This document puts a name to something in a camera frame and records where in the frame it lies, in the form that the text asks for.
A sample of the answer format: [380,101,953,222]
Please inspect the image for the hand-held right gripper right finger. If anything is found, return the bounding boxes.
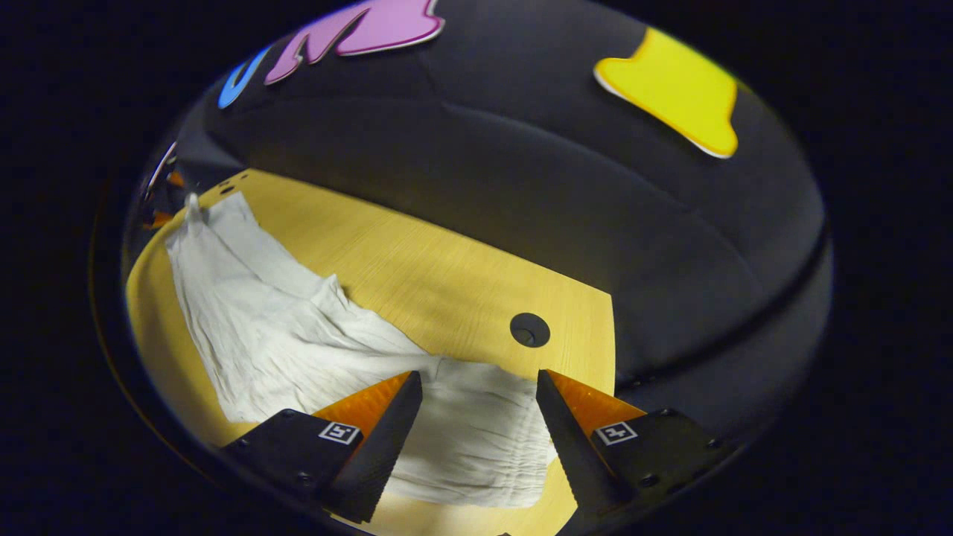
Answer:
[535,368,736,523]

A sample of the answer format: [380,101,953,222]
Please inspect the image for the white jeans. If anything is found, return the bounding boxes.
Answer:
[165,192,559,510]

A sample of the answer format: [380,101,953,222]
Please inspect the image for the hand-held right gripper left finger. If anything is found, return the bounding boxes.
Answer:
[220,370,424,524]

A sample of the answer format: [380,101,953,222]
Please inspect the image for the black backdrop cloth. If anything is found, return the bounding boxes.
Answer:
[123,0,834,456]

